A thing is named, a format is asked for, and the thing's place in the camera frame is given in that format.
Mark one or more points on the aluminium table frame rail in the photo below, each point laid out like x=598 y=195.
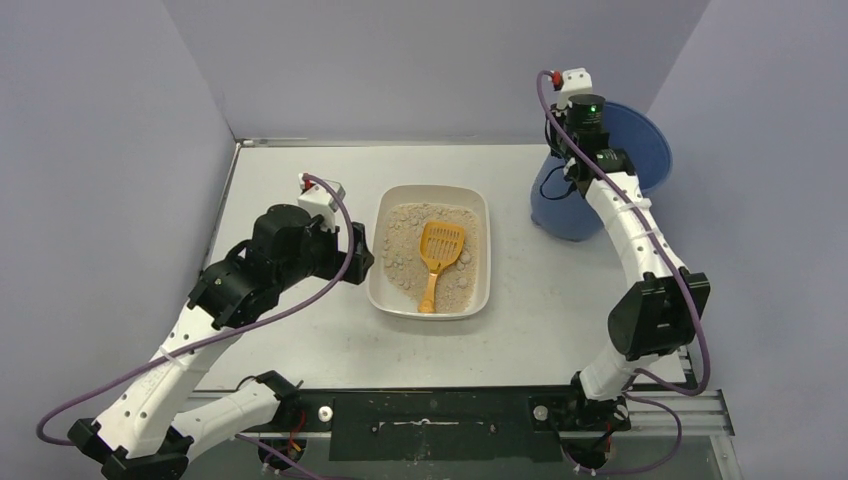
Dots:
x=705 y=415

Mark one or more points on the white litter box tray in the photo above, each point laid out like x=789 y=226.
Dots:
x=384 y=296

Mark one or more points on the blue plastic bucket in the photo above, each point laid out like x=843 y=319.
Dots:
x=567 y=215

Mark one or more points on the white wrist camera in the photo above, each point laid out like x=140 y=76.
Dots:
x=317 y=201
x=571 y=82

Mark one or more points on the beige cat litter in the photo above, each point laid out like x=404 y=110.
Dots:
x=404 y=267

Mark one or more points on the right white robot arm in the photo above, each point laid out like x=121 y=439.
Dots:
x=662 y=307

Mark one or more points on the yellow litter scoop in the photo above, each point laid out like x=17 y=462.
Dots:
x=440 y=246

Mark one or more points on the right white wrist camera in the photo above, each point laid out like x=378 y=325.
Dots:
x=571 y=82

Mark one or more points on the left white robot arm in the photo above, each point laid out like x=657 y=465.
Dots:
x=145 y=434

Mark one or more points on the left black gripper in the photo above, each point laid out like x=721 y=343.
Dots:
x=356 y=263

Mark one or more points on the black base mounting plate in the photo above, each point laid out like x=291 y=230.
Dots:
x=453 y=424

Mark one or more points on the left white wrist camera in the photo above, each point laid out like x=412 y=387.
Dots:
x=317 y=201

